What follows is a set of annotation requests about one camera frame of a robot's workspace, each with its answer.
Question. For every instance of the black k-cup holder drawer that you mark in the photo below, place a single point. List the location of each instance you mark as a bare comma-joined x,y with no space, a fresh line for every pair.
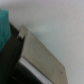
25,60

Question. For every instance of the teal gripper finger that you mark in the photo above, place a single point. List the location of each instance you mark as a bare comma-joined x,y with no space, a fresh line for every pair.
4,28

